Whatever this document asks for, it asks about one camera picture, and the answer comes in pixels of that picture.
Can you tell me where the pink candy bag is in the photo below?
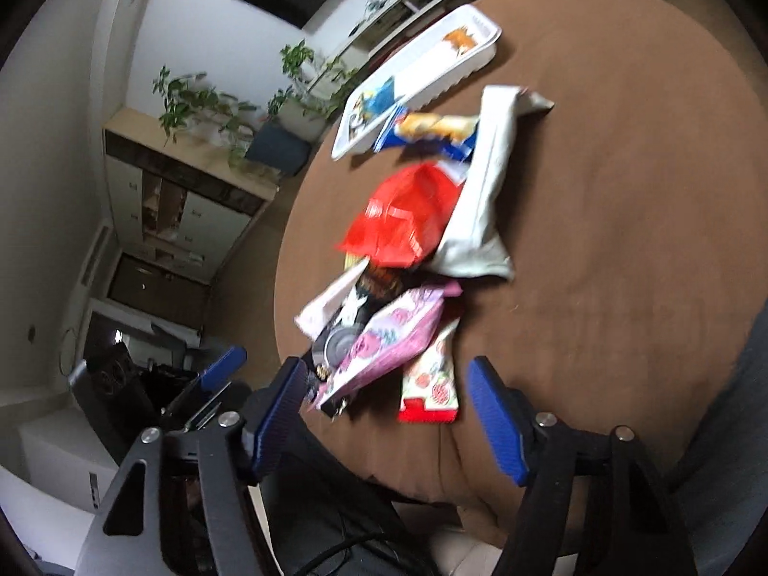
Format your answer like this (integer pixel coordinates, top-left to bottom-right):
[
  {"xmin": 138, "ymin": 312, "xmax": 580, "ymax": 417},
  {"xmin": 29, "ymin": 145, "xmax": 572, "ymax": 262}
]
[{"xmin": 315, "ymin": 281, "xmax": 462, "ymax": 416}]

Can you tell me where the red snack bag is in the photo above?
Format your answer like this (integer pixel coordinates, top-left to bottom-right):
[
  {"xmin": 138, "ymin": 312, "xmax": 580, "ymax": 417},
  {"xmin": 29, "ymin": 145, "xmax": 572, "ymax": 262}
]
[{"xmin": 337, "ymin": 160, "xmax": 468, "ymax": 268}]

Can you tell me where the left plant in blue pot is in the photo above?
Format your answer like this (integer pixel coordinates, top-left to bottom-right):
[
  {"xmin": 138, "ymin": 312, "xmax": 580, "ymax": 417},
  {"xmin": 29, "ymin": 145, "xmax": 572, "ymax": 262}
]
[{"xmin": 152, "ymin": 66, "xmax": 311, "ymax": 177}]

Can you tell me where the blue cake snack packet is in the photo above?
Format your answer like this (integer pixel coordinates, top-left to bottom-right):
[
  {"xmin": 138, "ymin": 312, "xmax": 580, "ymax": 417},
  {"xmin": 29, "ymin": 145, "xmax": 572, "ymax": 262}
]
[{"xmin": 372, "ymin": 106, "xmax": 479, "ymax": 161}]

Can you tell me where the long white snack bag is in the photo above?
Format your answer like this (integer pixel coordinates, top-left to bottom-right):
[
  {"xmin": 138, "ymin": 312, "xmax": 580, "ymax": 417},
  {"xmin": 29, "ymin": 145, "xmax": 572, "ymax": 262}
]
[{"xmin": 428, "ymin": 84, "xmax": 553, "ymax": 281}]

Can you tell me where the wooden white cabinet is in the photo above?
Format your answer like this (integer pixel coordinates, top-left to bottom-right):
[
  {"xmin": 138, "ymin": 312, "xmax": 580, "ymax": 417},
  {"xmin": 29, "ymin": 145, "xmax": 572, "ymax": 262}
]
[{"xmin": 103, "ymin": 108, "xmax": 280, "ymax": 285}]

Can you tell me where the grey chair seat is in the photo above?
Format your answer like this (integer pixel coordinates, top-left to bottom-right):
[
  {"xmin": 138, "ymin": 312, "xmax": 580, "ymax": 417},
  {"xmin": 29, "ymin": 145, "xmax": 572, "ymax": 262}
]
[{"xmin": 671, "ymin": 312, "xmax": 767, "ymax": 575}]

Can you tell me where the black white snack bag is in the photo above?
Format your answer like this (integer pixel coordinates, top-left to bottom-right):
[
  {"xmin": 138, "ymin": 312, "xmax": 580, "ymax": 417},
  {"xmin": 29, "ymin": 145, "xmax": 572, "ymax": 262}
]
[{"xmin": 294, "ymin": 257, "xmax": 409, "ymax": 384}]

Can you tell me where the red white small snack packet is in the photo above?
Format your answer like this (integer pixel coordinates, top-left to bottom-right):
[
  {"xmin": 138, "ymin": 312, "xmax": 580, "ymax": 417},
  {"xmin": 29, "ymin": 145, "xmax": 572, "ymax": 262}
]
[{"xmin": 397, "ymin": 319, "xmax": 459, "ymax": 424}]

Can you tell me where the plant in white ribbed pot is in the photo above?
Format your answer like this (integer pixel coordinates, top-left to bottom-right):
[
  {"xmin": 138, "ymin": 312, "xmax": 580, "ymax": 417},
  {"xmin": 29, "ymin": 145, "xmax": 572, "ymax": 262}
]
[{"xmin": 267, "ymin": 40, "xmax": 360, "ymax": 143}]

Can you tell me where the orange snack bar packet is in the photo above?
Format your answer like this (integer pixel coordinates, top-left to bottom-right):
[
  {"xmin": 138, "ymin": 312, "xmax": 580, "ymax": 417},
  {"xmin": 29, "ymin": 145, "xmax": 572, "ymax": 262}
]
[{"xmin": 443, "ymin": 26, "xmax": 478, "ymax": 56}]

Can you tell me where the white tv console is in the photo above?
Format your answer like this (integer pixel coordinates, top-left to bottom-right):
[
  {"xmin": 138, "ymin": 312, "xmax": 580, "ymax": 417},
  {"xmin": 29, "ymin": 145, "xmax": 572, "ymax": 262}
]
[{"xmin": 323, "ymin": 0, "xmax": 542, "ymax": 73}]

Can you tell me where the white plastic tray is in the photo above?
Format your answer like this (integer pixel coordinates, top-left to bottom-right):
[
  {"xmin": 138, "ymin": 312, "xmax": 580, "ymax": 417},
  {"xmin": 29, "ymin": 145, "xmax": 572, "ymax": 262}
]
[{"xmin": 331, "ymin": 4, "xmax": 503, "ymax": 161}]

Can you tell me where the teal cartoon snack packet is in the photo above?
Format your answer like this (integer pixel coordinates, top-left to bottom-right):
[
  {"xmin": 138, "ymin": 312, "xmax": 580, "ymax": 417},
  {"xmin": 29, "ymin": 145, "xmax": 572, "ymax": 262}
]
[{"xmin": 349, "ymin": 75, "xmax": 397, "ymax": 137}]

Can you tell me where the gold snack packet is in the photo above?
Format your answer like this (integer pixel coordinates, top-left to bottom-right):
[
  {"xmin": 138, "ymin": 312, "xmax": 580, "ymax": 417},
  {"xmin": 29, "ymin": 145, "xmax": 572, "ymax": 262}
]
[{"xmin": 344, "ymin": 252, "xmax": 368, "ymax": 271}]

